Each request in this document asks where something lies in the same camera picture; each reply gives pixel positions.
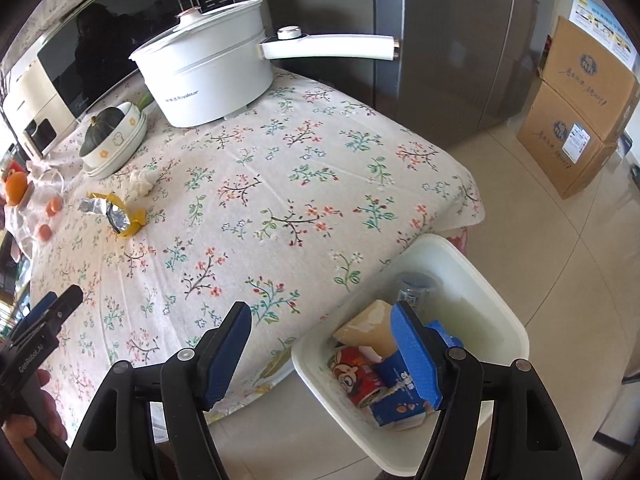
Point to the floral tablecloth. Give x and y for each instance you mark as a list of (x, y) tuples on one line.
[(287, 207)]

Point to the yellow foil wrapper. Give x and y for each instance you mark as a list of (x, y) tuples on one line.
[(124, 221)]

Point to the lower cardboard box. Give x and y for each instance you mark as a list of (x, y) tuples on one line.
[(566, 149)]

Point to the person's left hand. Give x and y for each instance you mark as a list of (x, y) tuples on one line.
[(18, 428)]

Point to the white tissue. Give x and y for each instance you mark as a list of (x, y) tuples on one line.
[(141, 182)]

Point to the cream air fryer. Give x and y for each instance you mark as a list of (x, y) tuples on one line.
[(37, 113)]

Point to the large orange fruit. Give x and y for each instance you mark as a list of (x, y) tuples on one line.
[(15, 187)]

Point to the torn white orange milk carton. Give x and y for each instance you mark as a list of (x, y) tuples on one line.
[(400, 389)]

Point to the cardboard box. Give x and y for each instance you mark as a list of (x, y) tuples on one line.
[(566, 149), (602, 90)]

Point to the red drink can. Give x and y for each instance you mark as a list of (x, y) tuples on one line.
[(356, 376)]

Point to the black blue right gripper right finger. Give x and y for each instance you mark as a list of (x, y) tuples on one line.
[(527, 437)]

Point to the plastic bottle white cap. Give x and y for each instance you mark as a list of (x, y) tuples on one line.
[(416, 289)]

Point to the white ceramic bowl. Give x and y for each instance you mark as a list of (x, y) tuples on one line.
[(119, 146)]

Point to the grey refrigerator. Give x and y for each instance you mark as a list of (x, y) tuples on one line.
[(463, 66)]

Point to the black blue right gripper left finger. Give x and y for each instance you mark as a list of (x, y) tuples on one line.
[(115, 439)]

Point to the black microwave oven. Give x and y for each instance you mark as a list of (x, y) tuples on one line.
[(89, 53)]

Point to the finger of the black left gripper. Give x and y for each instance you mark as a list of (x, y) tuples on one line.
[(48, 316)]

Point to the white electric cooking pot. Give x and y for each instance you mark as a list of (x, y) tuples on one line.
[(211, 65)]

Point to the white plastic trash bin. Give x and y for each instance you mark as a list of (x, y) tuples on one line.
[(466, 305)]

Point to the upper cardboard box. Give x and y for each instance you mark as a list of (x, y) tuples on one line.
[(602, 90)]

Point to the green pumpkin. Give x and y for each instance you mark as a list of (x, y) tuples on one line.
[(100, 127)]

